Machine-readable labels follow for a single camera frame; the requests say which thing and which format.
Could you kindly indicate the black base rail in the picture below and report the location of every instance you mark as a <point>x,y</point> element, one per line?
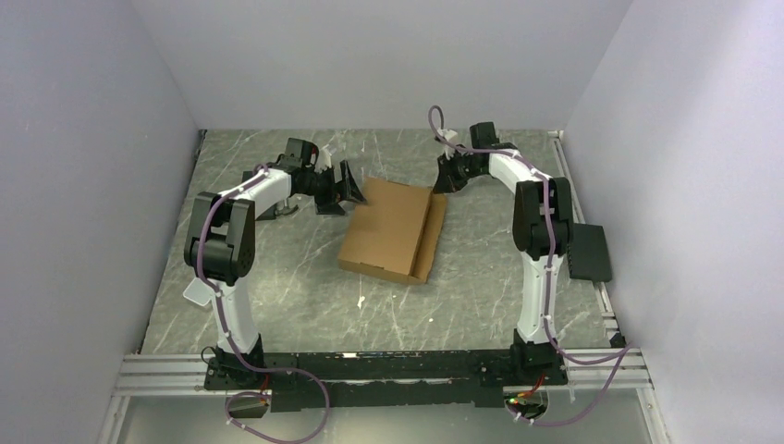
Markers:
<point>306,380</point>

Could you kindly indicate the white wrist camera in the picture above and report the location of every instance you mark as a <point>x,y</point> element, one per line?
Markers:
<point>446,136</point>
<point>322,158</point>

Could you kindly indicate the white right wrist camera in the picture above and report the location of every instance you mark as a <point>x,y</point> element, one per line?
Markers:
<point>446,136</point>

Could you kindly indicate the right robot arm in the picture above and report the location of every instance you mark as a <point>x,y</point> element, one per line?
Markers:
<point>542,228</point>

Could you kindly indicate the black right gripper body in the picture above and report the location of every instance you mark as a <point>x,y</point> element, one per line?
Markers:
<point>457,157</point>

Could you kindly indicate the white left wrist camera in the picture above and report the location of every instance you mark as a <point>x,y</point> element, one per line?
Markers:
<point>322,158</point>

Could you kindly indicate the aluminium frame rail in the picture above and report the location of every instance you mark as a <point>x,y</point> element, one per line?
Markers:
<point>161,375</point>

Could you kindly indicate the brown cardboard box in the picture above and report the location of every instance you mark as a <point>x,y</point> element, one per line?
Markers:
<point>394,235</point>

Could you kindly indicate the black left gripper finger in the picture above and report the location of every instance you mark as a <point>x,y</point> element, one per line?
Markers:
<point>348,189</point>
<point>332,208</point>

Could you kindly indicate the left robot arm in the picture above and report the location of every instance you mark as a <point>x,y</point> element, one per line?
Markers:
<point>220,244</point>

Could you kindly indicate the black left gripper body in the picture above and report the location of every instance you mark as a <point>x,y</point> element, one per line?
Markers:
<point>322,183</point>

